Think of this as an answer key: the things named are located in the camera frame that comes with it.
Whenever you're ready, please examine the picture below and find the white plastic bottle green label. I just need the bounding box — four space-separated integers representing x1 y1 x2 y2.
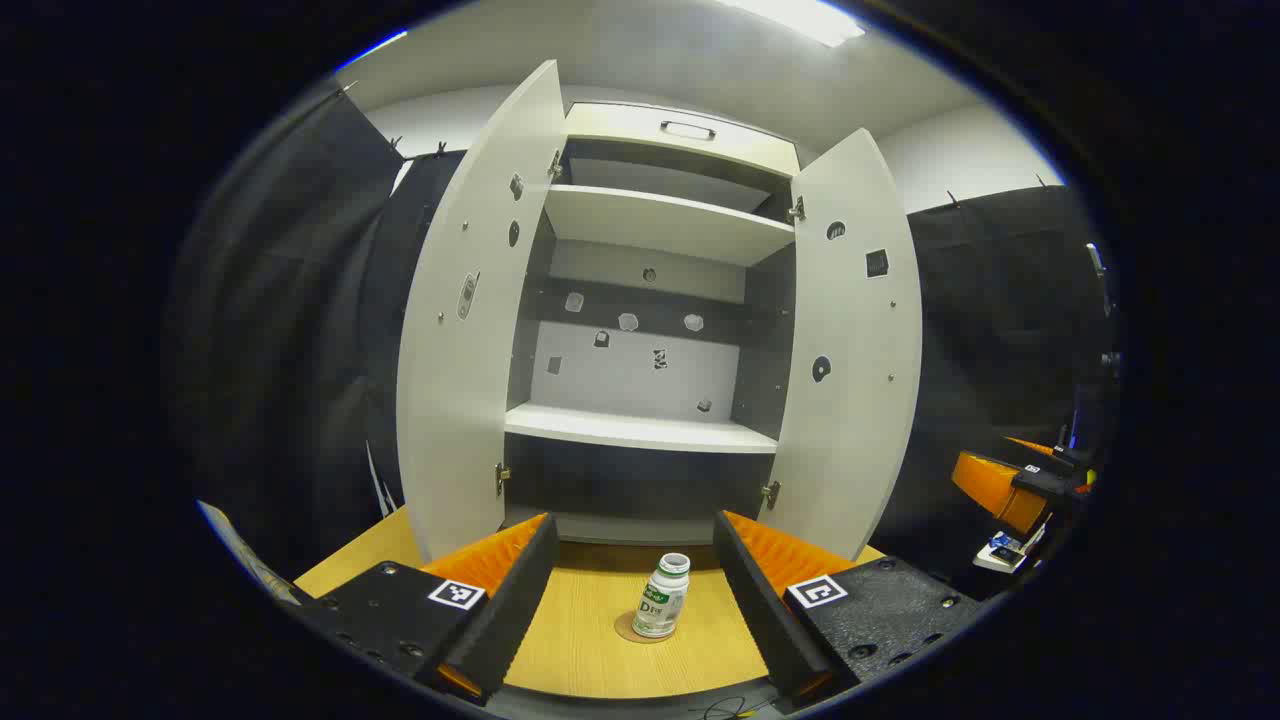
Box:
631 552 692 641

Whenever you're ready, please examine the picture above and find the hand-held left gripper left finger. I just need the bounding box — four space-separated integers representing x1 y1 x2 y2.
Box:
300 512 561 706

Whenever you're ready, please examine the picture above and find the black backdrop cloth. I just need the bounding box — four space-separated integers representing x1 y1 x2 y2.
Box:
170 90 1123 601

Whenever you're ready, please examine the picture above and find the round brown coaster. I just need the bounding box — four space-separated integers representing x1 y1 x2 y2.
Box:
614 610 681 645

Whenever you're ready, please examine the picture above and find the white cabinet drawer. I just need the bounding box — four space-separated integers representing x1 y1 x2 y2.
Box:
563 102 801 179

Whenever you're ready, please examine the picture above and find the metal backdrop stand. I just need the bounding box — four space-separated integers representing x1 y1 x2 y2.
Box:
365 440 403 517

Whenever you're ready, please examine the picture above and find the white cabinet with shelves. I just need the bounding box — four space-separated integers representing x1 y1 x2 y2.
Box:
500 100 803 547

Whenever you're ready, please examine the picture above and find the white flat panel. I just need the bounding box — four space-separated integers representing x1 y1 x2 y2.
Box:
197 500 301 606

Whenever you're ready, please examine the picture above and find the small white device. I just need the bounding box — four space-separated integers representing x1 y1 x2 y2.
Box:
975 520 1051 574

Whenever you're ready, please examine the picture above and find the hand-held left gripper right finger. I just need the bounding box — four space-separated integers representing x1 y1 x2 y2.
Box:
712 510 986 706

